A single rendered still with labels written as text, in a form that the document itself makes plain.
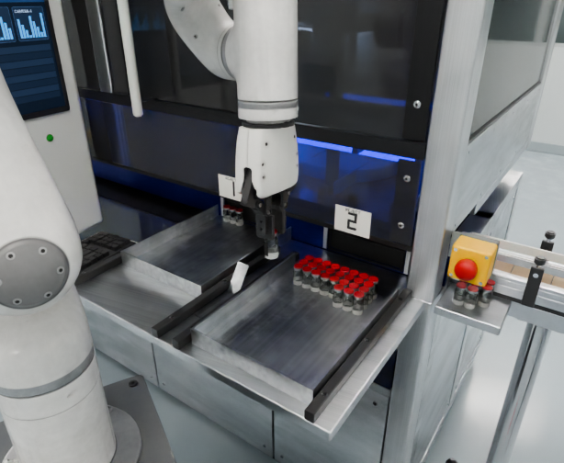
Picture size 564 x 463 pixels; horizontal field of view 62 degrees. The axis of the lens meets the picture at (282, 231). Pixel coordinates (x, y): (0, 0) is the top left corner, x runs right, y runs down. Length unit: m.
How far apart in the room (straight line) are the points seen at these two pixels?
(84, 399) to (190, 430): 1.29
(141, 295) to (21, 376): 0.49
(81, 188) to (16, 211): 1.05
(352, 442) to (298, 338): 0.58
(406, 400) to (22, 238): 0.96
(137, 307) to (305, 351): 0.37
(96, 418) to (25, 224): 0.31
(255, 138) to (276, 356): 0.40
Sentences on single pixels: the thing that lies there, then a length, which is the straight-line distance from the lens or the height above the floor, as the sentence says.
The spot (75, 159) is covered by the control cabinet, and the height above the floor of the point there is 1.03.
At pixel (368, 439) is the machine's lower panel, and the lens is 1.37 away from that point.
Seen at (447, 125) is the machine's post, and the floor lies 1.25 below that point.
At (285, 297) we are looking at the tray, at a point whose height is 0.88.
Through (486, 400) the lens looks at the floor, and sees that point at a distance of 2.16.
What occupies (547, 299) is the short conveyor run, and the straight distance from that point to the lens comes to 1.09.
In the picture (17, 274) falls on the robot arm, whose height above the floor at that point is 1.23.
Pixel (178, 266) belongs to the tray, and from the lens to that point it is 1.13.
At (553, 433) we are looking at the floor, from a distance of 2.15.
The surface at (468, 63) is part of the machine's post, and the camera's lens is 0.86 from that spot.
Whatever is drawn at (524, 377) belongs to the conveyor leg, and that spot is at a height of 0.67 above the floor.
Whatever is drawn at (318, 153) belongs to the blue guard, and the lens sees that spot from 1.01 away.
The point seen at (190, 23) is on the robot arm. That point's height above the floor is 1.42.
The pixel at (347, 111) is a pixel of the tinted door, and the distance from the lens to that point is 0.97.
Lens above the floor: 1.45
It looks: 27 degrees down
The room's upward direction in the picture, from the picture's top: straight up
